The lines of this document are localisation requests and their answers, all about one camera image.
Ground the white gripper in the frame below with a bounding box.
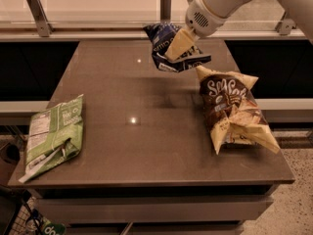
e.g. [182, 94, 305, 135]
[164, 0, 251, 62]

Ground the blue chip bag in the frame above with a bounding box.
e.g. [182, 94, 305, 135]
[144, 23, 211, 72]

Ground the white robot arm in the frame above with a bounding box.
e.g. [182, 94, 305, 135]
[165, 0, 313, 62]

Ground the brown sea salt chip bag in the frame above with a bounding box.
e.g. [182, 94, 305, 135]
[196, 66, 280, 154]

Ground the green jalapeno chip bag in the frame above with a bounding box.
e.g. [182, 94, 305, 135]
[19, 95, 83, 183]

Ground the glass barrier panel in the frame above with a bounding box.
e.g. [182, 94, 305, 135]
[0, 0, 294, 31]

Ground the grey drawer front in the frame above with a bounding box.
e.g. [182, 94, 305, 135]
[35, 196, 273, 224]

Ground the middle metal glass bracket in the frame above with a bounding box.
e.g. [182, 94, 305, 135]
[159, 0, 171, 22]

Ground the metal glass bracket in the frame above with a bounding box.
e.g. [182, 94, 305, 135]
[159, 0, 171, 22]
[26, 0, 53, 37]
[275, 12, 296, 35]

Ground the right metal glass bracket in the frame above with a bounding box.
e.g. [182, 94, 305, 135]
[275, 12, 296, 35]

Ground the left metal glass bracket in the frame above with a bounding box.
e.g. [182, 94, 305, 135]
[26, 0, 53, 37]

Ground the wire basket with green package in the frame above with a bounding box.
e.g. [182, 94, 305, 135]
[0, 195, 67, 235]

